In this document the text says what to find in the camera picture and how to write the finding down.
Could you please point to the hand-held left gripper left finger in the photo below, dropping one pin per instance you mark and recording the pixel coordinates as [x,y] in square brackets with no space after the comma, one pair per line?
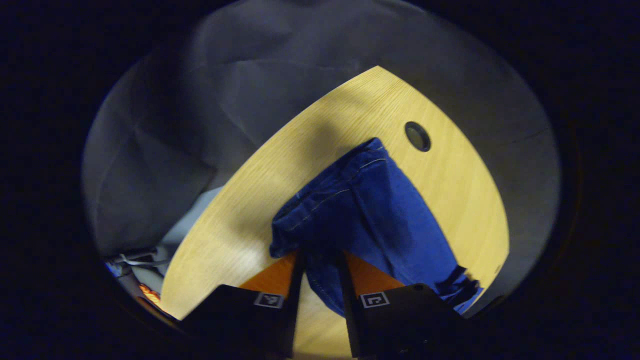
[296,310]

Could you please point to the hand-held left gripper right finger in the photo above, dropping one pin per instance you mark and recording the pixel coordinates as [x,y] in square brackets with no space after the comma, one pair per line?
[351,310]

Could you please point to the blue jeans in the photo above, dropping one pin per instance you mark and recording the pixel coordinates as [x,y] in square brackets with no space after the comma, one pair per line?
[380,215]

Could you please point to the orange ribbed object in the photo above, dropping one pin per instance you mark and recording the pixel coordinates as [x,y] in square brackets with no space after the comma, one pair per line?
[149,293]

